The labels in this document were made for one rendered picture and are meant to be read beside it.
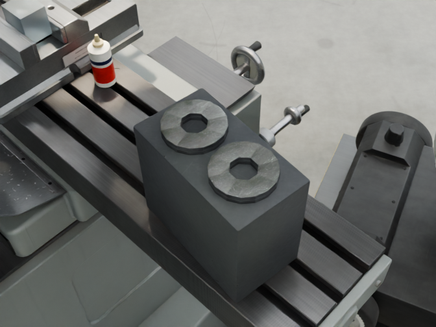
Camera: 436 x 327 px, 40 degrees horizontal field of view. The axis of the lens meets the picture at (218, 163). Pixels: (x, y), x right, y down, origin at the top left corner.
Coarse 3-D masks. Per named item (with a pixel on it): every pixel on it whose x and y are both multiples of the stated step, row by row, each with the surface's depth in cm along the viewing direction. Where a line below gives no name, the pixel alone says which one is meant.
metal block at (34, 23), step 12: (12, 0) 106; (24, 0) 106; (12, 12) 104; (24, 12) 104; (36, 12) 105; (12, 24) 107; (24, 24) 104; (36, 24) 106; (48, 24) 108; (36, 36) 108
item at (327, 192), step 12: (348, 144) 177; (336, 156) 174; (348, 156) 174; (336, 168) 171; (348, 168) 171; (324, 180) 168; (336, 180) 168; (324, 192) 166; (336, 192) 166; (324, 204) 163; (384, 324) 141
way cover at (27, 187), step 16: (0, 144) 113; (0, 160) 110; (16, 160) 110; (0, 176) 106; (16, 176) 107; (32, 176) 108; (48, 176) 109; (0, 192) 103; (16, 192) 104; (32, 192) 105; (48, 192) 106; (64, 192) 106; (16, 208) 101; (32, 208) 102
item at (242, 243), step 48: (192, 96) 84; (144, 144) 80; (192, 144) 76; (240, 144) 76; (192, 192) 75; (240, 192) 72; (288, 192) 73; (192, 240) 85; (240, 240) 71; (288, 240) 82; (240, 288) 81
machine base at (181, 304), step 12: (180, 288) 170; (168, 300) 168; (180, 300) 168; (192, 300) 167; (156, 312) 165; (168, 312) 165; (180, 312) 165; (192, 312) 165; (204, 312) 165; (144, 324) 163; (156, 324) 163; (168, 324) 163; (180, 324) 163; (192, 324) 163; (204, 324) 165; (216, 324) 168
